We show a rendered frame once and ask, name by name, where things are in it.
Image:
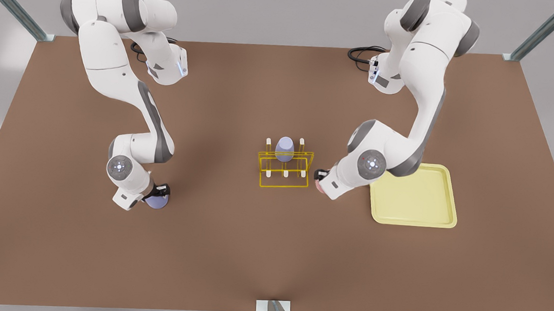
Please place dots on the pink cup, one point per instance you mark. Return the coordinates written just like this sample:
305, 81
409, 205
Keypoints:
319, 185

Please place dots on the pale yellow tray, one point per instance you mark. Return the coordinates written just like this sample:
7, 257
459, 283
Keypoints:
414, 195

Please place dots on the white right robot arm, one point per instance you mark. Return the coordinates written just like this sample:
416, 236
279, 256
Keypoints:
111, 56

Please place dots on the lavender cup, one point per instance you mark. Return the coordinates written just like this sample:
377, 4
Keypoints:
284, 149
157, 202

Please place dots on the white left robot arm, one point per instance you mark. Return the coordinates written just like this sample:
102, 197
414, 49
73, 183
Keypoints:
419, 68

